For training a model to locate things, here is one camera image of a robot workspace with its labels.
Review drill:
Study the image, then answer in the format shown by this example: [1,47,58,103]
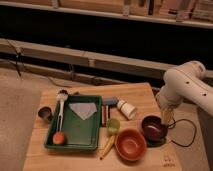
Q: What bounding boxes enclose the orange-red apple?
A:
[53,132,66,145]

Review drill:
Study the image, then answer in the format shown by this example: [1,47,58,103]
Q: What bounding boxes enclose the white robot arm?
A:
[156,61,213,125]

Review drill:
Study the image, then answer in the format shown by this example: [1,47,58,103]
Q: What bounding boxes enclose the dark purple bowl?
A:
[141,115,168,141]

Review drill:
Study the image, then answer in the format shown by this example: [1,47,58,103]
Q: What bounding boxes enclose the green plate under bowl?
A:
[146,138,166,148]

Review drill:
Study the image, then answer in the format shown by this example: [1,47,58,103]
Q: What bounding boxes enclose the white ridged cup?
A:
[117,100,137,120]

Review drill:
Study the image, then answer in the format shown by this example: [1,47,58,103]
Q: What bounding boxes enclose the orange-brown bowl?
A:
[115,129,147,162]

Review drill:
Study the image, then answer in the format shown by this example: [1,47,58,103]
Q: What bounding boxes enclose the wooden board table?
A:
[23,83,182,171]

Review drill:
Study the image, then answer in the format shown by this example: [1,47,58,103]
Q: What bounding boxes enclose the light green cup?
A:
[106,118,120,135]

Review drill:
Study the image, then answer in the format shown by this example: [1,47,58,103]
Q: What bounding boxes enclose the grey-blue block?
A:
[102,97,118,106]

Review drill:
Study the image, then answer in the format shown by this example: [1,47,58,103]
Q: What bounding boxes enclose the red and dark marker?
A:
[101,105,110,127]

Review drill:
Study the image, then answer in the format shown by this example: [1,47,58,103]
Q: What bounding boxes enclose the white folded cloth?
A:
[69,103,97,120]

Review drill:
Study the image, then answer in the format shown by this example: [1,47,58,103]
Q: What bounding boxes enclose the green plastic tray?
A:
[44,95,102,151]

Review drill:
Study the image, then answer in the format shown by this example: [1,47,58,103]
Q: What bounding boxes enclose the white dish brush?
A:
[57,90,68,131]

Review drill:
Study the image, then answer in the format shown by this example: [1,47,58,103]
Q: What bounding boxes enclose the small dark metal cup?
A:
[38,106,53,122]

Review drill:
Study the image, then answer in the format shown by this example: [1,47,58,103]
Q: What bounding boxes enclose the black cable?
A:
[166,118,198,149]

